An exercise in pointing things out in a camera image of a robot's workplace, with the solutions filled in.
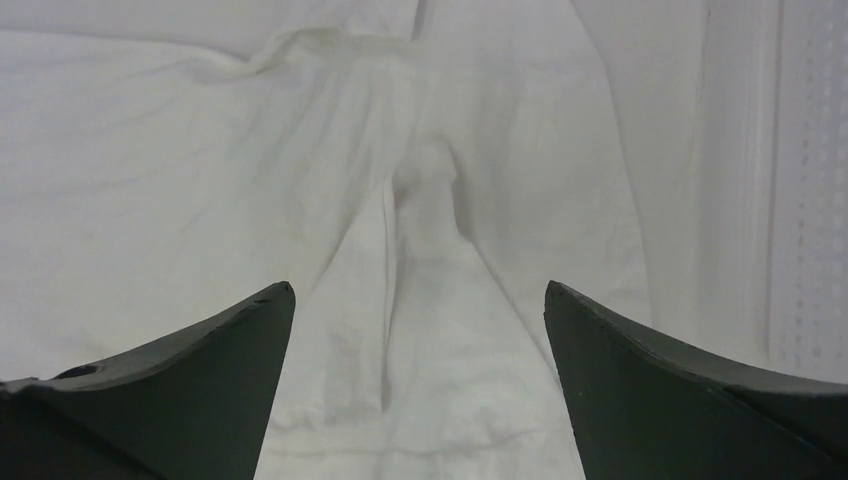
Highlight white t shirt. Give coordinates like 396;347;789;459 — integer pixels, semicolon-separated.
1;1;703;479

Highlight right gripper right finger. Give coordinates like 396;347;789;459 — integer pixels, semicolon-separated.
544;281;847;479

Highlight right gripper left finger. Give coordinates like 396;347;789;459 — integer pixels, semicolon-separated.
1;282;296;479

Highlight white plastic basket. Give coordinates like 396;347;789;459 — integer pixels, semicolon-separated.
688;0;848;386

